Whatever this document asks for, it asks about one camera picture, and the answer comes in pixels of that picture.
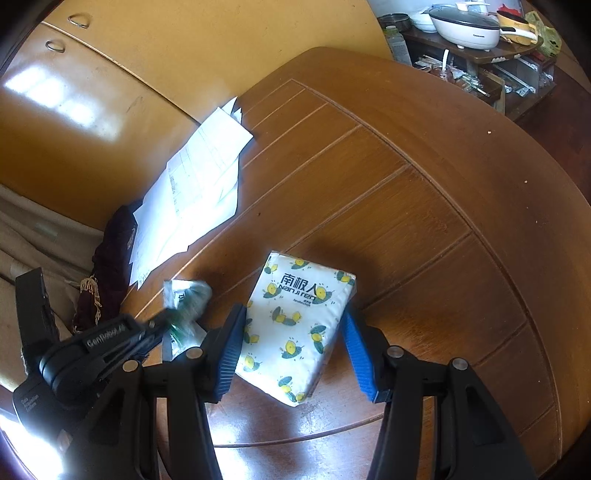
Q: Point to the beige curtain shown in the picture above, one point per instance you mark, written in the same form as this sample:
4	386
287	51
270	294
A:
37	230

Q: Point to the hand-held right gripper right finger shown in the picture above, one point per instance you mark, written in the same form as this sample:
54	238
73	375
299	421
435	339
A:
358	355

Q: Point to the white electric pot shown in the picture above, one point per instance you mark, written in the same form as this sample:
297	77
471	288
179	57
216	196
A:
461	27

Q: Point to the lemon print tissue pack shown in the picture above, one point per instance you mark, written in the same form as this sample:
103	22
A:
295	323

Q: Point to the white bowl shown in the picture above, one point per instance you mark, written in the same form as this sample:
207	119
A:
422	21

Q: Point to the clear plastic bottle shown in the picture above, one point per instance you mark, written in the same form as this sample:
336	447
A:
398	46

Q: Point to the dark wooden side table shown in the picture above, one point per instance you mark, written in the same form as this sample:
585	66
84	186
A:
480	54

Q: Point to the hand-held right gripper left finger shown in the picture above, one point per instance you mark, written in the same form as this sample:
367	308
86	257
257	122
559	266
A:
231	350

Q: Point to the dark fringed cloth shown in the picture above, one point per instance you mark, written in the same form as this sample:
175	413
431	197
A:
111	258

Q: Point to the stack of white papers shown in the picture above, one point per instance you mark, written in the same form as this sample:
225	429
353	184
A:
194	184

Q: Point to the green plastic bag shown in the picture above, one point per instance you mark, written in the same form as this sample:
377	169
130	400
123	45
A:
547	34

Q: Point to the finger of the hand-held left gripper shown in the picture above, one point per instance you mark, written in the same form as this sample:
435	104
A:
150	339

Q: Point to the dark metal tin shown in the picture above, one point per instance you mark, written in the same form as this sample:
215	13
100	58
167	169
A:
395	21

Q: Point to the yellow wooden wardrobe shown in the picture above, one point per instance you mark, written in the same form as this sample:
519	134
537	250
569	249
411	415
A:
115	115

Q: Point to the green and white packet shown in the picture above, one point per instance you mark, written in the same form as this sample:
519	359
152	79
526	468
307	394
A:
184	300

